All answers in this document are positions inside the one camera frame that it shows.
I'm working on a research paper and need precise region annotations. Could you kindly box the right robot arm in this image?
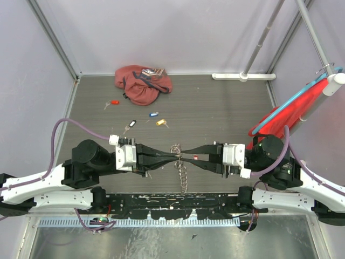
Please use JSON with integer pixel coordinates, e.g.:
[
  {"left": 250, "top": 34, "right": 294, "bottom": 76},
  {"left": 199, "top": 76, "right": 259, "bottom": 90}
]
[{"left": 182, "top": 135, "right": 344, "bottom": 227}]

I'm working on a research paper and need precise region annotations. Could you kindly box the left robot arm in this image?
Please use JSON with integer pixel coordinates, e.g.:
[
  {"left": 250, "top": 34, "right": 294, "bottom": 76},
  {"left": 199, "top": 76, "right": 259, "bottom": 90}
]
[{"left": 1, "top": 135, "right": 180, "bottom": 217}]

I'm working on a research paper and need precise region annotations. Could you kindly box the key with black tag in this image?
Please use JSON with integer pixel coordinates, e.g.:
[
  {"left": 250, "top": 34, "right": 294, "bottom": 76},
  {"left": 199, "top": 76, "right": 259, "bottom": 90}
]
[{"left": 123, "top": 120, "right": 137, "bottom": 135}]

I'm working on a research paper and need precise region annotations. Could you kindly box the key with yellow tag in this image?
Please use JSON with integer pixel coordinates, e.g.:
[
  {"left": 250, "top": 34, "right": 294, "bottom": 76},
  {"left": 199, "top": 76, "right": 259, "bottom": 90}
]
[{"left": 156, "top": 119, "right": 169, "bottom": 128}]

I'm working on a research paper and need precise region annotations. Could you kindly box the key with blue tag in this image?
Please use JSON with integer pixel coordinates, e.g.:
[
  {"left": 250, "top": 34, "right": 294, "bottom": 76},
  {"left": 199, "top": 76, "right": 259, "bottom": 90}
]
[{"left": 149, "top": 112, "right": 159, "bottom": 118}]

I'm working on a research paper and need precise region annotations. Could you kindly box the red crumpled shirt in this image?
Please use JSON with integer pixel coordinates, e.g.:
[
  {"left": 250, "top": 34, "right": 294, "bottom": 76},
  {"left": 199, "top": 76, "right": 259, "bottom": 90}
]
[{"left": 114, "top": 65, "right": 173, "bottom": 106}]

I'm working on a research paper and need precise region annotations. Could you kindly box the white rack base bar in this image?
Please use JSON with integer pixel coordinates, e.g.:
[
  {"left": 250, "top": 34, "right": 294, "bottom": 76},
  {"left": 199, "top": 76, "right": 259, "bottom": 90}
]
[{"left": 212, "top": 73, "right": 276, "bottom": 82}]

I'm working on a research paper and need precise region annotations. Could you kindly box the red cloth on hanger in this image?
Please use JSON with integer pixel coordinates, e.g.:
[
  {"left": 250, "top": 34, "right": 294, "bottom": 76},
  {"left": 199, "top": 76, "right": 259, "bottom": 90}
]
[{"left": 248, "top": 78, "right": 328, "bottom": 138}]

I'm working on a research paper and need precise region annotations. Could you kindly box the grey rack pole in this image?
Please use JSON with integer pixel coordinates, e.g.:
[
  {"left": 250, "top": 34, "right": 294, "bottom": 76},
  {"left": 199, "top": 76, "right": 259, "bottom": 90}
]
[{"left": 242, "top": 0, "right": 284, "bottom": 74}]

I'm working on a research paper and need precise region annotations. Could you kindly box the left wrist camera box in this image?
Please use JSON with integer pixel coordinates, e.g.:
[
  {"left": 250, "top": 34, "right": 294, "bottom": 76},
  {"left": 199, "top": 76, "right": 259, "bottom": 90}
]
[{"left": 115, "top": 145, "right": 137, "bottom": 172}]

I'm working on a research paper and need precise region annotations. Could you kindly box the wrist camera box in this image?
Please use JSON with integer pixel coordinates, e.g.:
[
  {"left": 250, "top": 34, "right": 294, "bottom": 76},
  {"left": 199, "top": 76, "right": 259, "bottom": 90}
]
[
  {"left": 115, "top": 145, "right": 137, "bottom": 172},
  {"left": 222, "top": 144, "right": 251, "bottom": 179}
]

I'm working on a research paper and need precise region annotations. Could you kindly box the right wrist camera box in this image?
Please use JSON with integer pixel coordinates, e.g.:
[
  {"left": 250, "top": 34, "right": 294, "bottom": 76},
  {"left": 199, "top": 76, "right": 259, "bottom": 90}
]
[{"left": 222, "top": 144, "right": 251, "bottom": 179}]

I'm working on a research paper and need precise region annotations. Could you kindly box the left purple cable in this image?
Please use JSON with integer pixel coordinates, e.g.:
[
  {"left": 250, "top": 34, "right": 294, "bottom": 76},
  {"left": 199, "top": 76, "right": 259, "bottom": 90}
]
[{"left": 0, "top": 118, "right": 119, "bottom": 233}]

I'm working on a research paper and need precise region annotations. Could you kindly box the white slotted cable duct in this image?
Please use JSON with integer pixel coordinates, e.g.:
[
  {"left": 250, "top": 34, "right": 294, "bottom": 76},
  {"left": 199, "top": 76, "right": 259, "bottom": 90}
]
[{"left": 38, "top": 215, "right": 240, "bottom": 228}]

